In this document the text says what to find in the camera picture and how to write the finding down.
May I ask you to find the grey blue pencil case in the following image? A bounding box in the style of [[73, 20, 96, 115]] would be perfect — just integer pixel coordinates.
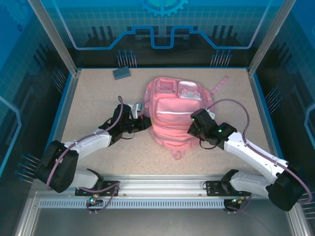
[[112, 67, 131, 81]]

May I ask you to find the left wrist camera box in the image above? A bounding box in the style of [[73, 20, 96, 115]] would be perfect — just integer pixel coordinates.
[[129, 102, 145, 119]]

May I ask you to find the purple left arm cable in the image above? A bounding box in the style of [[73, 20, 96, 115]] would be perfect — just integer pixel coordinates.
[[46, 95, 124, 215]]

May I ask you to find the aluminium left frame post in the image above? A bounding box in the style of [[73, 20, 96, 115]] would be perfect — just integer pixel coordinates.
[[27, 0, 82, 76]]

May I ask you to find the slotted cable duct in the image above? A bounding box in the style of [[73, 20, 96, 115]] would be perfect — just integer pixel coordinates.
[[38, 199, 226, 209]]

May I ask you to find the pink backpack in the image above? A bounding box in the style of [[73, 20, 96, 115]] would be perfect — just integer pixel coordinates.
[[143, 75, 231, 160]]

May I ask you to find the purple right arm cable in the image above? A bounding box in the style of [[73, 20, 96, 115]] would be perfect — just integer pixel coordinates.
[[208, 98, 311, 215]]

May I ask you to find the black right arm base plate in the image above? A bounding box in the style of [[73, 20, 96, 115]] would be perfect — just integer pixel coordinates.
[[205, 180, 252, 197]]

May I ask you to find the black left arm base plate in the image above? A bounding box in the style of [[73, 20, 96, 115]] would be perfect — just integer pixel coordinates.
[[74, 180, 121, 197]]

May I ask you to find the aluminium right frame post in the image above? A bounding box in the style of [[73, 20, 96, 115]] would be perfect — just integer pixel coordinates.
[[247, 0, 297, 77]]

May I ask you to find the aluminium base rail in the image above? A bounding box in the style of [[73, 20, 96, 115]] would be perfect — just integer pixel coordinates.
[[31, 174, 296, 197]]

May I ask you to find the aluminium frame post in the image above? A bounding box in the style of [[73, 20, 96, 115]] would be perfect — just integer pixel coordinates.
[[27, 0, 82, 76], [247, 0, 297, 77]]

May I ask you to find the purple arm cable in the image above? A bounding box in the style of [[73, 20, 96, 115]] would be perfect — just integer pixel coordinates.
[[46, 95, 124, 215], [208, 98, 311, 215]]

